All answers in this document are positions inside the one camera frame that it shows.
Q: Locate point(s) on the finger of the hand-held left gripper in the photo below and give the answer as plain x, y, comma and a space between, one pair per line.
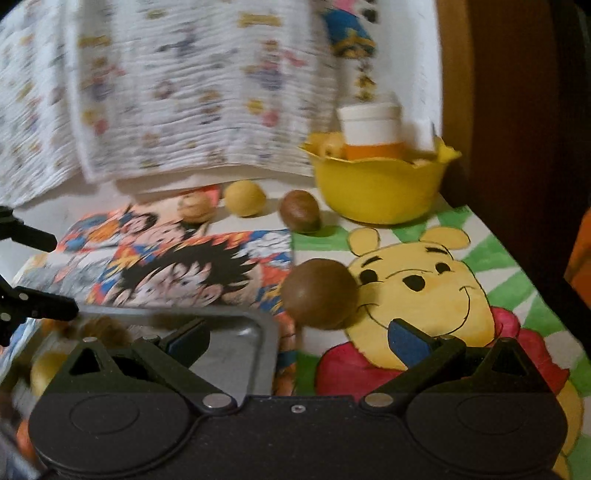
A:
27, 236
41, 307

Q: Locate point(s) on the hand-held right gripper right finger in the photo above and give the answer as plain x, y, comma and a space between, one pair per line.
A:
406, 347

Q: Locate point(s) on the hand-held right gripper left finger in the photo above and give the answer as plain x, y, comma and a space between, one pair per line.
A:
189, 344

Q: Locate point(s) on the metal baking tray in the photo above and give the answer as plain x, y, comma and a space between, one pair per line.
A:
231, 350

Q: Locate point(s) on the purple brown round fruit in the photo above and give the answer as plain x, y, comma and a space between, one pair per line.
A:
101, 330

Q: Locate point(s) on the green mango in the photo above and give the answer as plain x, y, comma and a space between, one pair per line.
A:
46, 371

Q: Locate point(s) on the brown kiwi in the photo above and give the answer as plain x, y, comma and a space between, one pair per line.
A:
318, 293

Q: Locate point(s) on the small orange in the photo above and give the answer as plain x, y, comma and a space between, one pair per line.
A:
24, 436

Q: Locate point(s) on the striped tan melon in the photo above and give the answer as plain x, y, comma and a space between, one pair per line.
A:
195, 207

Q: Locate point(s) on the yellow lemon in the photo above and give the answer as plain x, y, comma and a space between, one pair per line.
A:
244, 197

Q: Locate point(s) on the brown avocado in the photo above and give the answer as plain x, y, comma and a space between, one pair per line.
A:
300, 210

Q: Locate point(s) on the yellow bear drawing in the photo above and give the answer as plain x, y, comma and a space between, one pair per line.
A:
438, 286

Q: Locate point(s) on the spiky hair cartoon drawing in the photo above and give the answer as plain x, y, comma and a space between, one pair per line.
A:
184, 272

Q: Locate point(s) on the white printed muslin cloth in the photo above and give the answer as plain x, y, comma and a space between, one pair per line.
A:
184, 92
37, 115

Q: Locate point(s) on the yellow scalloped bowl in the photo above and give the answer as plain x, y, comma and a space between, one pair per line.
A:
378, 189

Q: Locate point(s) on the orange cloth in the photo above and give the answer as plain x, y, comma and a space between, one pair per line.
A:
579, 258

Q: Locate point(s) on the white and orange jar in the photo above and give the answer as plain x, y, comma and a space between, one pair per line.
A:
369, 127

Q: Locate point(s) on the wooden door frame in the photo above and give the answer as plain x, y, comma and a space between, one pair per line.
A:
485, 115

